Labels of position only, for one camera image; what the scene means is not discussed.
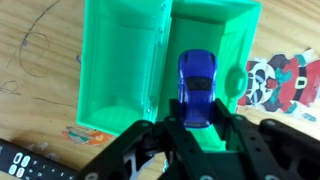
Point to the blue toy car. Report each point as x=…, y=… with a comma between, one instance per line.
x=196, y=96

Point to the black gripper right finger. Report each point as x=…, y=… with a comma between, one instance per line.
x=273, y=153

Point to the Santa Claus sticker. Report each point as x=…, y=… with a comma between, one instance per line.
x=286, y=83

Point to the green plastic lunchbox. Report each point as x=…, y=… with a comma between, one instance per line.
x=116, y=66

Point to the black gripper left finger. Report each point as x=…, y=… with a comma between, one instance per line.
x=150, y=156

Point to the black TV remote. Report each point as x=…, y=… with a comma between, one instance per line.
x=30, y=163

